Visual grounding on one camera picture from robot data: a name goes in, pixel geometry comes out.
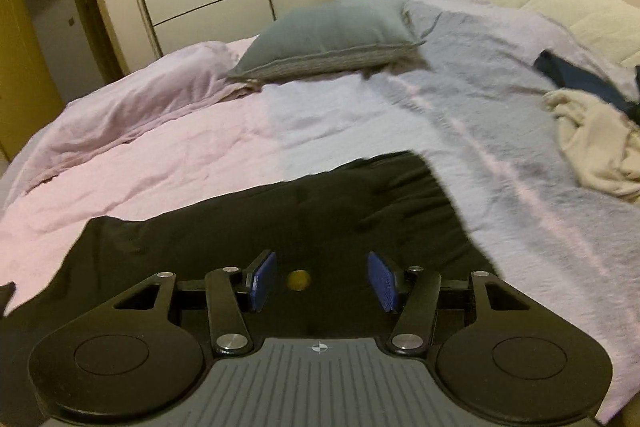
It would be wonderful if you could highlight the cream fleece garment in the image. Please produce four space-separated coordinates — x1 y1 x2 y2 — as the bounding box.
542 88 640 202

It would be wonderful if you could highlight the wooden door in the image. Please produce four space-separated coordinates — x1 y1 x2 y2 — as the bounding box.
0 0 132 162

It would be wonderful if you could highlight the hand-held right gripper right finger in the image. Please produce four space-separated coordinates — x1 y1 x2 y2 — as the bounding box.
367 251 540 357

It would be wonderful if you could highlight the grey-blue pillow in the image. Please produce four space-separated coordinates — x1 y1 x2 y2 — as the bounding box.
225 0 427 82

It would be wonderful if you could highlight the lilac duvet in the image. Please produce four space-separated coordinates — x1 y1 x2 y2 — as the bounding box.
5 41 251 208

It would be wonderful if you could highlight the dark navy garment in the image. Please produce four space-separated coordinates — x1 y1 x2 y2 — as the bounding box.
533 50 640 126

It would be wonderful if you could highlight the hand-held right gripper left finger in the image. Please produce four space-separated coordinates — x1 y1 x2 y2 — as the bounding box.
103 249 278 355

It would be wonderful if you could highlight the cream padded headboard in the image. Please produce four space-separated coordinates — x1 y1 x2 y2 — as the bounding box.
429 0 640 68

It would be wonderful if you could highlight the light purple bed sheet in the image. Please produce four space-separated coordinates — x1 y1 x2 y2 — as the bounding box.
0 0 640 427

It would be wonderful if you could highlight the black garment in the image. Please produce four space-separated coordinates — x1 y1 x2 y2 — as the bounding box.
0 150 506 427

